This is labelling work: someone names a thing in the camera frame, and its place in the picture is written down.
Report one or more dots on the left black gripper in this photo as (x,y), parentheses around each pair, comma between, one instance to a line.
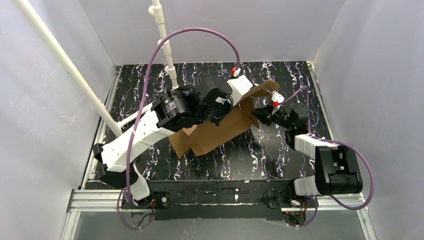
(224,108)

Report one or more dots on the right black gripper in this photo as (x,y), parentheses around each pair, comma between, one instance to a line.
(265,114)

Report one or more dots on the brown cardboard box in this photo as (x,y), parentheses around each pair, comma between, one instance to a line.
(205,137)

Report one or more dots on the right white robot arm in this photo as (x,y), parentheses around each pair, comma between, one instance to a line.
(336,165)

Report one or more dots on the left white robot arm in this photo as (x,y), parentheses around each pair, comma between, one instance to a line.
(176,109)

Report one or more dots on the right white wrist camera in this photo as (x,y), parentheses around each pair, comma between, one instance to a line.
(276,100)

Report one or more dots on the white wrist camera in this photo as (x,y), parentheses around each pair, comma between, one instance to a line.
(276,100)
(239,84)

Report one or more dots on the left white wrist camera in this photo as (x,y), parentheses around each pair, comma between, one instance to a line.
(239,84)

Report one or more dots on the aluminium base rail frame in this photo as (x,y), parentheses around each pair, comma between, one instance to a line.
(233,192)

